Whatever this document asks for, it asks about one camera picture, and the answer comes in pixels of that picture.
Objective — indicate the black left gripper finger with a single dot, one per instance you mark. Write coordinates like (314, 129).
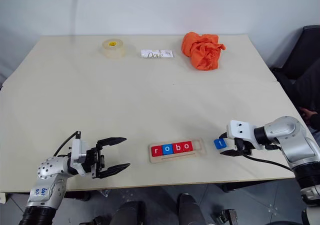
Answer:
(113, 140)
(115, 169)

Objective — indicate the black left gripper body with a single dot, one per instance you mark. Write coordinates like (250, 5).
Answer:
(93, 161)

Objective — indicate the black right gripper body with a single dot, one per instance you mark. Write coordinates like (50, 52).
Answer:
(243, 146)

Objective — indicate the blue letter t block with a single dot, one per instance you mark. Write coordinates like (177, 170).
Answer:
(220, 144)

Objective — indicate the red letter o block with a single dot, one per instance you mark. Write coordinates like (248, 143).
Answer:
(188, 146)

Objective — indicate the red letter b block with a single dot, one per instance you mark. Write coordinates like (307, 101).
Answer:
(178, 148)

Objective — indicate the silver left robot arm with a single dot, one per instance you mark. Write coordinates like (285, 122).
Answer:
(48, 170)

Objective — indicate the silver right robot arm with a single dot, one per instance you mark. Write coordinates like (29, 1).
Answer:
(290, 135)

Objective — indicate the wooden letter tray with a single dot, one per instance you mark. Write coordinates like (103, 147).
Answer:
(197, 147)

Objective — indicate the red letter r block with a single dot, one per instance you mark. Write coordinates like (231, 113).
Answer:
(156, 151)

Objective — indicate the blue letter o block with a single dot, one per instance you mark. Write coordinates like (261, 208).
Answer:
(167, 149)

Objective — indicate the bystander's bare hand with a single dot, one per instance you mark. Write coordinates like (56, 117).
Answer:
(308, 113)

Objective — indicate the black table foot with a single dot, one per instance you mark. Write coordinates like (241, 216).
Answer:
(77, 195)
(236, 188)

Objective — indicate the dark rounded shape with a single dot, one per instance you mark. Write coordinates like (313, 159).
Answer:
(190, 210)
(131, 213)

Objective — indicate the black caster wheel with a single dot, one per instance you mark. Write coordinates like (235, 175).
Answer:
(98, 220)
(226, 217)

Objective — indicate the crumpled orange cloth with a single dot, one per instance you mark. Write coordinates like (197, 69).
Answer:
(202, 52)

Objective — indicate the bystander in dark clothes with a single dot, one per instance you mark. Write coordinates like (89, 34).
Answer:
(310, 90)

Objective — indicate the clear tape roll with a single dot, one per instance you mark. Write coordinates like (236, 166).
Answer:
(113, 49)

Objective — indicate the white Dove soap box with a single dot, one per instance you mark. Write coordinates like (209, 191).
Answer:
(156, 54)

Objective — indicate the black chair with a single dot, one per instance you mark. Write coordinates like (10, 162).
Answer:
(306, 52)

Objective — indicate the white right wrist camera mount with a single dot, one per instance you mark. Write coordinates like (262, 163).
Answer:
(240, 130)

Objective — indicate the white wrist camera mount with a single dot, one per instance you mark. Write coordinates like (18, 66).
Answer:
(76, 147)
(240, 130)

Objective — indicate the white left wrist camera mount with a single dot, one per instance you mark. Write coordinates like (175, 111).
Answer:
(76, 147)

